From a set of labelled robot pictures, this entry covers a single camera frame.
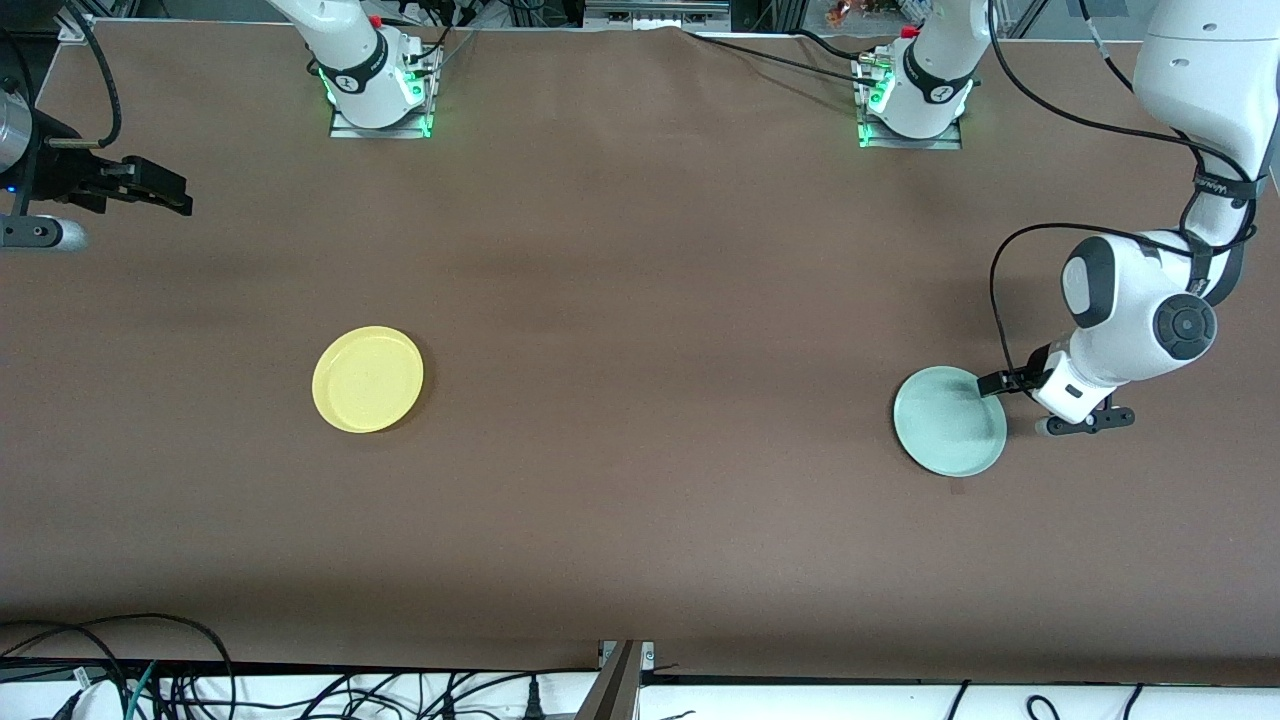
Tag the aluminium beam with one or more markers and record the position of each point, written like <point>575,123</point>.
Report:
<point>615,690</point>

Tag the black power plug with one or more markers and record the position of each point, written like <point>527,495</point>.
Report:
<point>534,700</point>

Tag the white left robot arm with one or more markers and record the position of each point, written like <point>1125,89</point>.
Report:
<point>1130,300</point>

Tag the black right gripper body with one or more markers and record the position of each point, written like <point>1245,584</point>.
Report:
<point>62,172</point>

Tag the white shelf board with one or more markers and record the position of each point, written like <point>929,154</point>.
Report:
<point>850,705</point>

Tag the yellow round plate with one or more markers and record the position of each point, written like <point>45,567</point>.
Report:
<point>368,380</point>

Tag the pale green round plate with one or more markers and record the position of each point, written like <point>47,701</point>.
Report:
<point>945,425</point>

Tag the small orange objects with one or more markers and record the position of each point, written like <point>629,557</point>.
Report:
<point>845,12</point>

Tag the brown table cover sheet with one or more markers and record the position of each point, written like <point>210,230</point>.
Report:
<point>640,500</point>

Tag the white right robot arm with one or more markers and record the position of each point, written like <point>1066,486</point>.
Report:
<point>355,60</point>

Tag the metal base mounting plate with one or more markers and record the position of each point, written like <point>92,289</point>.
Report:
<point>940,143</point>
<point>350,131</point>

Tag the silver corner bracket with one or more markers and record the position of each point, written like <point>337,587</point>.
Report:
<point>75,28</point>

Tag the grey metal box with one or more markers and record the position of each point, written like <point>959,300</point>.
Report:
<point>650,12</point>

